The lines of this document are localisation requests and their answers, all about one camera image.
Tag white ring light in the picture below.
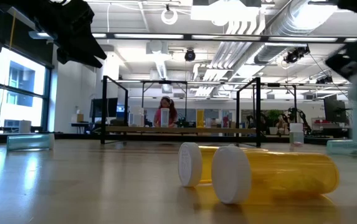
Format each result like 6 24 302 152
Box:
160 7 179 26

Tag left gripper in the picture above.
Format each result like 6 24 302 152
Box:
36 0 108 69

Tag black ceiling camera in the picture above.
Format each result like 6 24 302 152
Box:
283 45 311 65
184 49 197 62

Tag large window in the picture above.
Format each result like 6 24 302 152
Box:
0 46 53 135

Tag LED light bar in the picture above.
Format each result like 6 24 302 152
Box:
268 36 338 43
191 34 262 40
36 31 107 39
113 33 184 40

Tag wooden shelf black metal frame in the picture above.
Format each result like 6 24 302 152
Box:
100 75 262 149

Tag orange medicine bottle white cap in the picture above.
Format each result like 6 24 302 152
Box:
178 142 269 188
196 109 205 128
211 144 340 205

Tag silver ventilation duct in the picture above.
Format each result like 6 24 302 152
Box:
232 0 338 78

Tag black computer monitor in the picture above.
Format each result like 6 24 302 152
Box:
323 98 347 124
90 98 119 118

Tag black overhead rig beam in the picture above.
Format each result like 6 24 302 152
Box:
28 30 357 44

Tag white bin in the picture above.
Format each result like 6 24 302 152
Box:
18 119 32 134

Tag teal bottle with magenta pills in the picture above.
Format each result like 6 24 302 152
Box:
219 108 231 128

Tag person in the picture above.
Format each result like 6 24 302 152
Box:
153 95 179 128

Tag background potted plant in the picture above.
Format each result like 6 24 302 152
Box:
265 109 283 135

